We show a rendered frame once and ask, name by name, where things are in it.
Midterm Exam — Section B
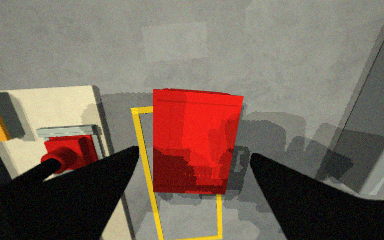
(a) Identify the grey rectangular bar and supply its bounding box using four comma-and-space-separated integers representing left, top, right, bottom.
324, 42, 384, 195

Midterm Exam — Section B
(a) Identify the yellow rectangular outline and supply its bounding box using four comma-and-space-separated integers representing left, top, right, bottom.
131, 106, 222, 240

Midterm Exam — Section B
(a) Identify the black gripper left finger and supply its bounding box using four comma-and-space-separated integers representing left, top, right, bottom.
0, 146, 139, 240

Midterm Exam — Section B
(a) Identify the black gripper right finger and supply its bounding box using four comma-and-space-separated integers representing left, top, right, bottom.
250, 153, 384, 240

